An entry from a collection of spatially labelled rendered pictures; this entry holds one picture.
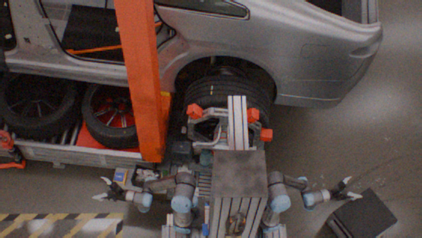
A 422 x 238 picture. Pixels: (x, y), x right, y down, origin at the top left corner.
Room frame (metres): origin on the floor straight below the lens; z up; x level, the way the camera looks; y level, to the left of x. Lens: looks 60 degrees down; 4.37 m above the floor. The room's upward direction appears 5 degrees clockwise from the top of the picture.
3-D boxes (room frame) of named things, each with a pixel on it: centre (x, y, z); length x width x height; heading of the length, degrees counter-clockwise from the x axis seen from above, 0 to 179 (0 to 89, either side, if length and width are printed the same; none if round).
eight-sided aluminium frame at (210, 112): (1.94, -0.05, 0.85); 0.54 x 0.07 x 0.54; 89
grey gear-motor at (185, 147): (2.13, 0.28, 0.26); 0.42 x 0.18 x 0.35; 179
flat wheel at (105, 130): (2.31, 0.82, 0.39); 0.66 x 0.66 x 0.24
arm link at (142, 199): (1.20, 0.42, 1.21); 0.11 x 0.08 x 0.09; 82
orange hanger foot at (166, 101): (2.20, 0.48, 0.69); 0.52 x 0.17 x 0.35; 179
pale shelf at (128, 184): (1.65, 0.56, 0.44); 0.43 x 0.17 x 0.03; 89
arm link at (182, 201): (1.16, 0.16, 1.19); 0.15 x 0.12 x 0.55; 172
